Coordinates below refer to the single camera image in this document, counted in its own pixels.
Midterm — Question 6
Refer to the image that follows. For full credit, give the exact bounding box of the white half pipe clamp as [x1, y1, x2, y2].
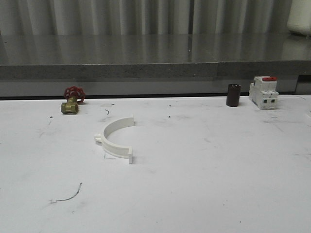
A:
[94, 114, 134, 164]

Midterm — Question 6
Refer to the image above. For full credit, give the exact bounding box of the grey stone counter ledge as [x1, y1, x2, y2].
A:
[0, 33, 311, 98]

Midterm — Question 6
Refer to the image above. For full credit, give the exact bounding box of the black cylindrical capacitor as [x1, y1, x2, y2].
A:
[226, 83, 241, 107]

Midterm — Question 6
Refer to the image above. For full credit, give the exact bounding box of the brass valve red handwheel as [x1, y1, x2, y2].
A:
[60, 86, 86, 114]

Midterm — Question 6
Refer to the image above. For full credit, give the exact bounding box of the white container in background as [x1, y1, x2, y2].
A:
[287, 0, 311, 36]

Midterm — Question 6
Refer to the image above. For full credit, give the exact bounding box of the white circuit breaker red switch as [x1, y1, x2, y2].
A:
[248, 76, 279, 110]

